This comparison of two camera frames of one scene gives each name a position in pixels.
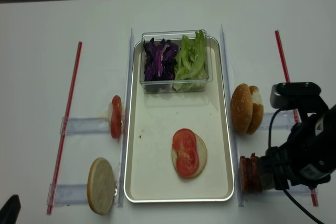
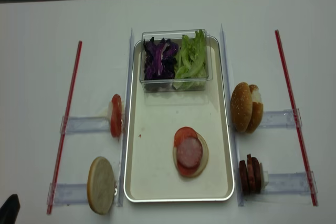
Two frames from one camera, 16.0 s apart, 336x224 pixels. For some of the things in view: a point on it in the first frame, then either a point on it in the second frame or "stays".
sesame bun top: [241, 108] stays
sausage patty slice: [255, 170] to [189, 152]
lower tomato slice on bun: [187, 164] stays
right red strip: [287, 81] stays
